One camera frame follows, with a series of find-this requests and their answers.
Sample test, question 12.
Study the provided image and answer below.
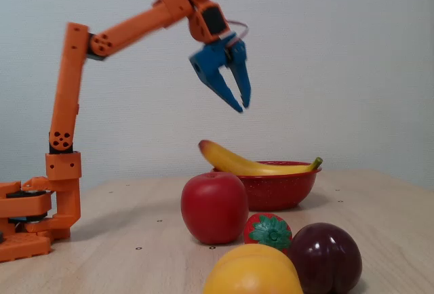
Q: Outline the red speckled enamel bowl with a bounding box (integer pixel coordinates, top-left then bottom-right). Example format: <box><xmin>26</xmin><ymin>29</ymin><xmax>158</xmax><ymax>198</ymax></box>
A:
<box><xmin>210</xmin><ymin>160</ymin><xmax>323</xmax><ymax>212</ymax></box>

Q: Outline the yellow orange toy peach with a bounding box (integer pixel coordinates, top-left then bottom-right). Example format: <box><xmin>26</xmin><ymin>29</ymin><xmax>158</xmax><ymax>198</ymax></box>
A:
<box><xmin>202</xmin><ymin>243</ymin><xmax>304</xmax><ymax>294</ymax></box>

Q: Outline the dark purple toy plum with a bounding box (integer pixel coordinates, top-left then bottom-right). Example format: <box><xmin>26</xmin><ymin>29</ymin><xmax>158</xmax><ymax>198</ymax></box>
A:
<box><xmin>287</xmin><ymin>222</ymin><xmax>363</xmax><ymax>294</ymax></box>

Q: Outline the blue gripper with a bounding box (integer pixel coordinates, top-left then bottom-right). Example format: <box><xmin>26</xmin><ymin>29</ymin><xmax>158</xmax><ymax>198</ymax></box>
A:
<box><xmin>188</xmin><ymin>33</ymin><xmax>252</xmax><ymax>114</ymax></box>

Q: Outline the red toy apple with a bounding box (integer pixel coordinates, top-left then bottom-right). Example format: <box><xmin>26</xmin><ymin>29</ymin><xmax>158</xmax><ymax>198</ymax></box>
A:
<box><xmin>180</xmin><ymin>171</ymin><xmax>250</xmax><ymax>245</ymax></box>

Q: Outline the red white servo cable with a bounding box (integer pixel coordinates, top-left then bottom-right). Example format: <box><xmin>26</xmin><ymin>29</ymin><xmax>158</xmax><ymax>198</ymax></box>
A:
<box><xmin>226</xmin><ymin>19</ymin><xmax>250</xmax><ymax>50</ymax></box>

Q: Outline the yellow toy banana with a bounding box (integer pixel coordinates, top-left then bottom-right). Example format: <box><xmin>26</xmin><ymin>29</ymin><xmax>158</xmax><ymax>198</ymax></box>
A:
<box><xmin>198</xmin><ymin>139</ymin><xmax>324</xmax><ymax>177</ymax></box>

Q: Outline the red toy strawberry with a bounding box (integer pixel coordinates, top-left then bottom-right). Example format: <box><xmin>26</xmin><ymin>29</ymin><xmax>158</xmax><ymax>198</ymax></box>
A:
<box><xmin>243</xmin><ymin>212</ymin><xmax>294</xmax><ymax>256</ymax></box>

